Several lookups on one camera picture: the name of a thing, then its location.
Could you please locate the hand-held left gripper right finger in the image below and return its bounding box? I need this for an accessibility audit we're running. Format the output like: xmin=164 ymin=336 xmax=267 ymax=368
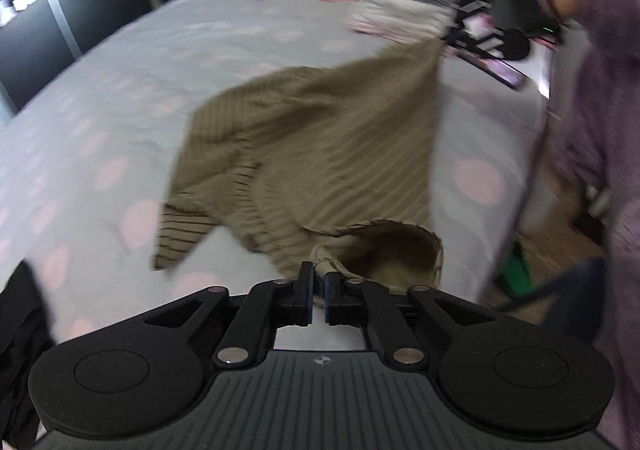
xmin=322 ymin=271 xmax=506 ymax=367

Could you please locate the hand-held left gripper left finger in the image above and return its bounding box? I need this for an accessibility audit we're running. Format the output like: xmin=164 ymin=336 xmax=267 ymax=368
xmin=132 ymin=263 xmax=317 ymax=371

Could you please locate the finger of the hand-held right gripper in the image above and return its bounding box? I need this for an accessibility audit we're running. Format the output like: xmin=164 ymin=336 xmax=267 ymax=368
xmin=440 ymin=28 xmax=506 ymax=60
xmin=452 ymin=0 xmax=493 ymax=28

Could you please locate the brown striped sweater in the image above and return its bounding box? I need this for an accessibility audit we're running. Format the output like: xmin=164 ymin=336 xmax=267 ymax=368
xmin=152 ymin=38 xmax=446 ymax=293

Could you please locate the person's right forearm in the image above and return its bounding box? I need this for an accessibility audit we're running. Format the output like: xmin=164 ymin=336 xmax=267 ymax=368
xmin=547 ymin=0 xmax=640 ymax=96

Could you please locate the smartphone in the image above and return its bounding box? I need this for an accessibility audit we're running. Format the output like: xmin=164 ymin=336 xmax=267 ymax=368
xmin=457 ymin=50 xmax=529 ymax=92

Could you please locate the green object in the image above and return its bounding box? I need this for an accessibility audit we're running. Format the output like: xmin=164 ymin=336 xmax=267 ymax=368
xmin=492 ymin=237 xmax=531 ymax=301

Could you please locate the person's purple sweater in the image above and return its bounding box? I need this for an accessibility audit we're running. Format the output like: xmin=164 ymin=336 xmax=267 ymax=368
xmin=547 ymin=55 xmax=640 ymax=450

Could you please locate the black cloth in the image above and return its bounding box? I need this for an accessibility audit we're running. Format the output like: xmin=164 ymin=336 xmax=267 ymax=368
xmin=0 ymin=260 xmax=57 ymax=450

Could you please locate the dark wardrobe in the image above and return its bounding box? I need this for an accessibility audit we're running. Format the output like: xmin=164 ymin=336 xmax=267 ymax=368
xmin=0 ymin=0 xmax=151 ymax=117

